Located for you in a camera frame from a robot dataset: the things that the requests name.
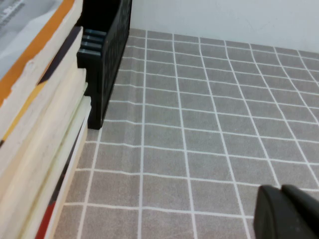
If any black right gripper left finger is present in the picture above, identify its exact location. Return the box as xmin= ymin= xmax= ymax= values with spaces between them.
xmin=253 ymin=184 xmax=315 ymax=239

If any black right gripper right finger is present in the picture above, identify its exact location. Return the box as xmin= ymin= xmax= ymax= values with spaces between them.
xmin=281 ymin=183 xmax=319 ymax=239

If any white ROS2 book orange edge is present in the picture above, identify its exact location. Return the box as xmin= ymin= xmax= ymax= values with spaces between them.
xmin=0 ymin=0 xmax=84 ymax=141

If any black three-slot book stand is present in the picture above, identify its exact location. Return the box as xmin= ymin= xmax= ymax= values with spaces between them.
xmin=75 ymin=0 xmax=133 ymax=130

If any red cover book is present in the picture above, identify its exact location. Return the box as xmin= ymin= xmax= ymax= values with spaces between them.
xmin=34 ymin=199 xmax=59 ymax=239

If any cream-paged book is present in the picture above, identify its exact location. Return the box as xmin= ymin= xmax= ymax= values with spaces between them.
xmin=0 ymin=67 xmax=87 ymax=239

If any grey checked tablecloth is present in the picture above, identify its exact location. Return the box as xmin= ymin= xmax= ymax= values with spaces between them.
xmin=51 ymin=27 xmax=319 ymax=239

